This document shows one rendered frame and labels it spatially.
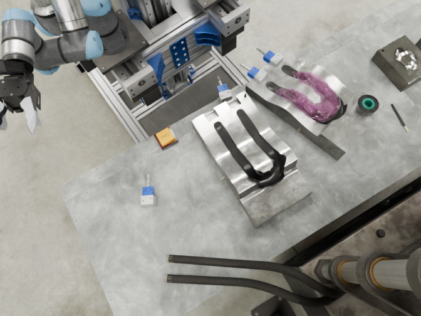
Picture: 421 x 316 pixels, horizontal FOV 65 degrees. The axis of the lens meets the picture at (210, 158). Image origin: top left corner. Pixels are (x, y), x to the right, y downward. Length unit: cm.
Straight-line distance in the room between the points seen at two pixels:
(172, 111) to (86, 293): 125
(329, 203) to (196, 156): 57
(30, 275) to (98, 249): 110
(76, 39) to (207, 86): 132
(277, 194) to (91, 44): 83
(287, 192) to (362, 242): 35
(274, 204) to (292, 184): 11
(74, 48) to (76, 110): 161
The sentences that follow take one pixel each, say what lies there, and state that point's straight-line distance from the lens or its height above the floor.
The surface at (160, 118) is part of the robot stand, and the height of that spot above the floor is 21.
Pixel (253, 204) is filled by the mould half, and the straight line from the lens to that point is 129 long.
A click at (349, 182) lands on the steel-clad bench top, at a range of 145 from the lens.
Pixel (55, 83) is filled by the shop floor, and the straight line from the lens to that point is 284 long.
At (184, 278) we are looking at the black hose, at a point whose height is 84.
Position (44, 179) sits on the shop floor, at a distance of 255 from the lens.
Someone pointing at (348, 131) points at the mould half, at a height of 91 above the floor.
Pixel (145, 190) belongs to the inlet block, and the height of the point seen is 84.
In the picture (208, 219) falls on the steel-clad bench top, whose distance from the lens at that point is 134.
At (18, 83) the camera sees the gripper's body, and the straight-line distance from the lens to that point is 93.
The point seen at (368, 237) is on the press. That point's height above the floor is 78.
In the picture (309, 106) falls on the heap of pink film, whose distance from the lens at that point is 140.
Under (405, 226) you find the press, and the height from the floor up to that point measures 79.
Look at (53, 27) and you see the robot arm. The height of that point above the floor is 122.
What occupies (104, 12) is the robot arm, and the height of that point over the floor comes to 122.
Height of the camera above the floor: 213
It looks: 71 degrees down
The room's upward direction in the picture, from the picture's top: 11 degrees counter-clockwise
